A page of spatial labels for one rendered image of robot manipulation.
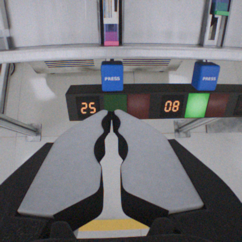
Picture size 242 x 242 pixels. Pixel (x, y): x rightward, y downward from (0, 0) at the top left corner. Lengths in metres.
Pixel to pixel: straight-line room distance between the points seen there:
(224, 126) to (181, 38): 0.87
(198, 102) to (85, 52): 0.16
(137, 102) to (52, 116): 0.76
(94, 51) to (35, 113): 0.84
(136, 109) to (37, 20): 0.15
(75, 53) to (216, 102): 0.19
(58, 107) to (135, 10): 0.81
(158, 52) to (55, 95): 0.84
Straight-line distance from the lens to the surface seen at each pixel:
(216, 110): 0.28
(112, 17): 0.19
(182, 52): 0.20
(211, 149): 1.01
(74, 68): 0.91
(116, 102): 0.24
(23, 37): 0.23
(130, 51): 0.19
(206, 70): 0.23
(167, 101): 0.25
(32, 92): 1.04
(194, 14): 0.22
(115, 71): 0.20
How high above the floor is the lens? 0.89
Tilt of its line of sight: 78 degrees down
